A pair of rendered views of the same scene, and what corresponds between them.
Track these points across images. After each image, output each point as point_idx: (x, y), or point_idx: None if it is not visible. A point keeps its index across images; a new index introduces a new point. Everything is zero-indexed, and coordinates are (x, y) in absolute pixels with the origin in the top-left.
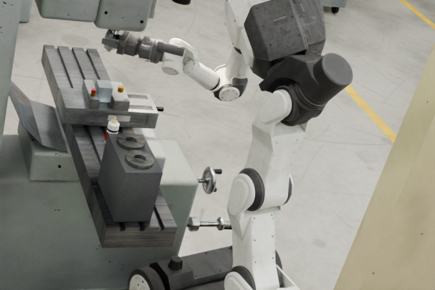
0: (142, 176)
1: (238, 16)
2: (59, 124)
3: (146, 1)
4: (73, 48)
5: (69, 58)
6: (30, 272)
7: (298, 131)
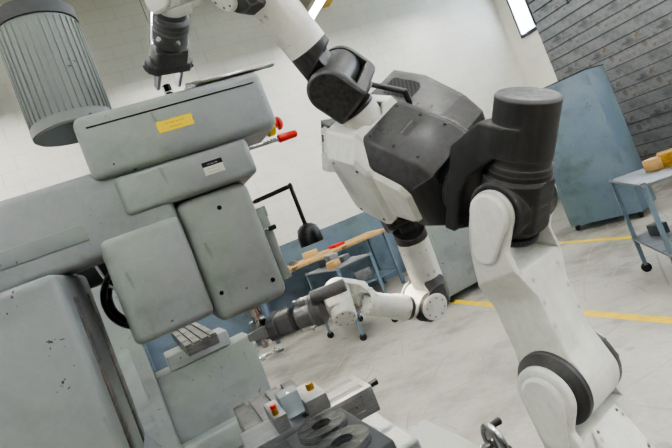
0: None
1: (356, 160)
2: None
3: (262, 252)
4: (265, 392)
5: (261, 403)
6: None
7: (548, 250)
